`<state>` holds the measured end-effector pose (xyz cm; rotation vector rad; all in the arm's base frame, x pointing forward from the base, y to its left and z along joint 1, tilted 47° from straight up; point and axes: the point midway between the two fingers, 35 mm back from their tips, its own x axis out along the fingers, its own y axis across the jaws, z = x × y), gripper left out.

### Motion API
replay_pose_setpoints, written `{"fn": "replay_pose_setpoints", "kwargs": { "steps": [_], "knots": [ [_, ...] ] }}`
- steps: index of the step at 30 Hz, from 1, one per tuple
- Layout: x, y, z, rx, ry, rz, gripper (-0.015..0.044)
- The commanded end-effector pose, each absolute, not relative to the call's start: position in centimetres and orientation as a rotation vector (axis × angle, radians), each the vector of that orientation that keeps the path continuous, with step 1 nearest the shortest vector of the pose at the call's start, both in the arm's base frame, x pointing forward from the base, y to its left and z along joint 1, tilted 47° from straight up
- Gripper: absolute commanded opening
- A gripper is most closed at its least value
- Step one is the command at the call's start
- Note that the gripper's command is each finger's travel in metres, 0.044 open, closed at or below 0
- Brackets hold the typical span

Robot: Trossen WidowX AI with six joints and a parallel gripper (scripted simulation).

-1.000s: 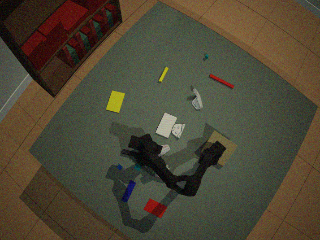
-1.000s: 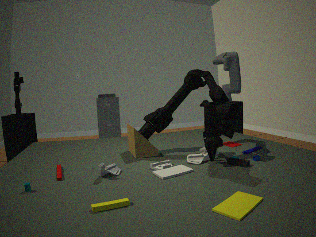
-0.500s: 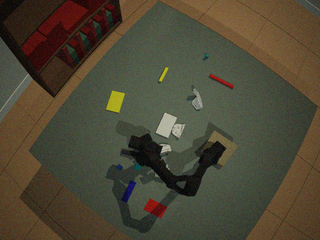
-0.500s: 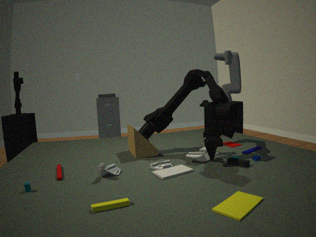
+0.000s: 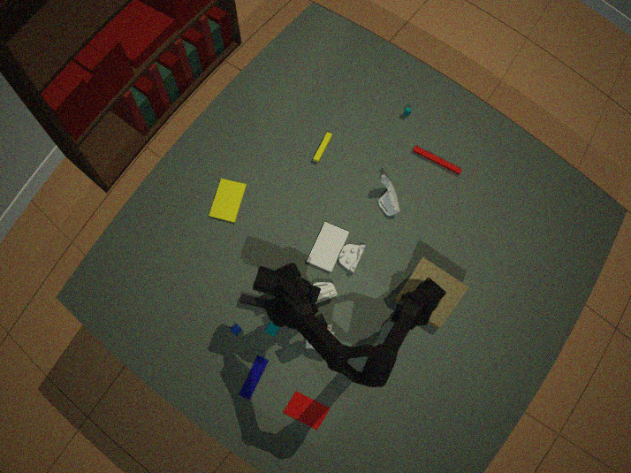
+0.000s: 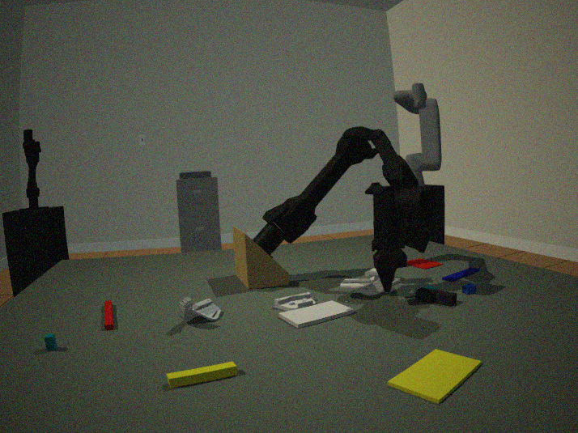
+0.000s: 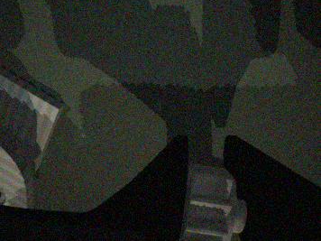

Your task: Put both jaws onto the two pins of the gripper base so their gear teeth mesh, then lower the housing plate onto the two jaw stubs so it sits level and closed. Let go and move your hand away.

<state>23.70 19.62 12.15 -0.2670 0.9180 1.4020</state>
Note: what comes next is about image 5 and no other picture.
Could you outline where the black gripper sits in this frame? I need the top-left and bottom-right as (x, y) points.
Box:
(275, 263), (328, 328)

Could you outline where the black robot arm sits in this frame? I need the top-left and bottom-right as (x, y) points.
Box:
(253, 266), (446, 387)

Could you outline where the red flat bar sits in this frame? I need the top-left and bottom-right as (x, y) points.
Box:
(413, 146), (461, 175)

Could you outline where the yellow rectangular bar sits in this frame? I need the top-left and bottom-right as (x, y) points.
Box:
(313, 132), (332, 163)

